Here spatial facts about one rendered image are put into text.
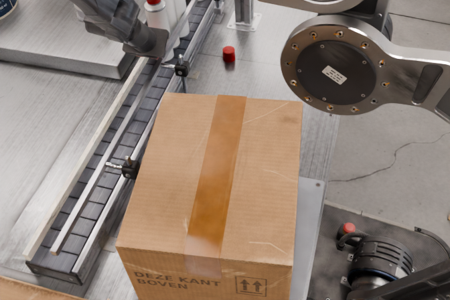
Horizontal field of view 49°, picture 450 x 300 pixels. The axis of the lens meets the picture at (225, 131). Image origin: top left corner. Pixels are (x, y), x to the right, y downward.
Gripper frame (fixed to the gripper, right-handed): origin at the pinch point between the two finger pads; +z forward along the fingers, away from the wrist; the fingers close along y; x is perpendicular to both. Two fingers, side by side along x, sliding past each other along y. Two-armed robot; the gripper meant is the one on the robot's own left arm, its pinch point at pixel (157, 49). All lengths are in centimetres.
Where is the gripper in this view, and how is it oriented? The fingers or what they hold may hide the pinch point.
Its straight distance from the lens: 126.4
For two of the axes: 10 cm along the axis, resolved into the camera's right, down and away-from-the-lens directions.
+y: -9.7, -1.7, 1.9
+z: 1.8, 0.7, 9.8
